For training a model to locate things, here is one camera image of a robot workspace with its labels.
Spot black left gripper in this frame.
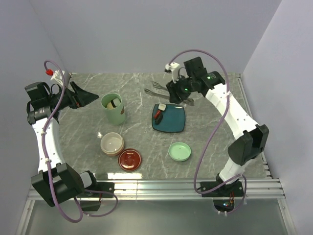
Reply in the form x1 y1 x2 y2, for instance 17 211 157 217
47 81 98 111

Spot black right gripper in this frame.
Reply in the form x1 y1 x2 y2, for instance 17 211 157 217
165 73 195 105

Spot steel serving tongs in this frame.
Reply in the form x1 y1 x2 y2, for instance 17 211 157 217
144 81 194 106

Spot white sushi roll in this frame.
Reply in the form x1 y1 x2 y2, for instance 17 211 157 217
158 103 166 111

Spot beige bun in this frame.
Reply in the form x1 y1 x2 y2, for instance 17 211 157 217
106 102 115 109

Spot red sushi roll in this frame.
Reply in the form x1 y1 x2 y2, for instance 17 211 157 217
111 98 121 108

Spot black spiky toy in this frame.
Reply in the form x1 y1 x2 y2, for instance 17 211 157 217
155 113 163 125

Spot green round lid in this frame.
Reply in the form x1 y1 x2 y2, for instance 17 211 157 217
168 142 191 162

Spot red round lid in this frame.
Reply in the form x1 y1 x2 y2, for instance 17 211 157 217
118 148 142 171

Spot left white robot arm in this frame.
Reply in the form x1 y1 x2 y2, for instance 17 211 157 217
25 82 99 207

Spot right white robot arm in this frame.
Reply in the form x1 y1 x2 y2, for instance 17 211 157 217
165 57 269 196

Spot green cylindrical lunch container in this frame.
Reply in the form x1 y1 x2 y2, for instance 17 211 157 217
101 93 126 125

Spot teal square plate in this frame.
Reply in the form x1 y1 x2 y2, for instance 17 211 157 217
151 103 186 133

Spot cream inner bowl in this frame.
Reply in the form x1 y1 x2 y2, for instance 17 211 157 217
100 132 125 156

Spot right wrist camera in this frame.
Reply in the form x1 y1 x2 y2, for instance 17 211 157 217
164 62 181 83

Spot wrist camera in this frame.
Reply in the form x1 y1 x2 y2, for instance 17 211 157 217
164 62 181 83
50 70 68 86

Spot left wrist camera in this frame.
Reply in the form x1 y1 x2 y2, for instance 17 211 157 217
50 70 68 86

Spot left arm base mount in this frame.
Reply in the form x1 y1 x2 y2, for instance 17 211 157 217
79 182 114 212

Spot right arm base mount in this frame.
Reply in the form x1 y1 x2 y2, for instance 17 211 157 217
201 180 246 215

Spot aluminium rail frame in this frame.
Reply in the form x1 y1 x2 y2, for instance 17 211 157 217
18 73 296 235

